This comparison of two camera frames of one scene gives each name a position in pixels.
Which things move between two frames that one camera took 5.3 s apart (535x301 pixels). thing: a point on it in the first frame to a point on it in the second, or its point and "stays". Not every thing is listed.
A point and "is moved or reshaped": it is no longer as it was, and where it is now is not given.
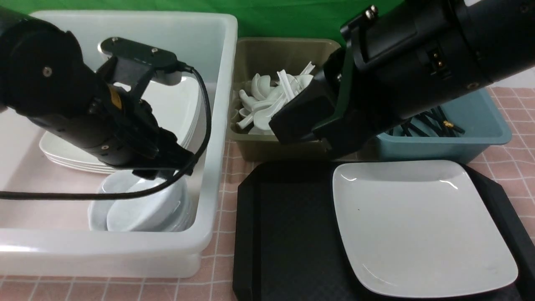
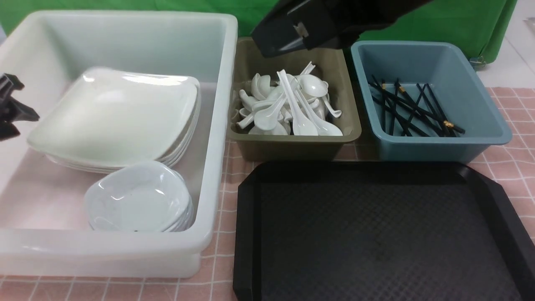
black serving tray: (289, 244) stays
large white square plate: (416, 228) is moved or reshaped
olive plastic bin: (254, 56) stays
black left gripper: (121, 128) to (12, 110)
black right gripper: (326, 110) to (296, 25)
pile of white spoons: (257, 106) stays
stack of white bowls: (167, 209) stays
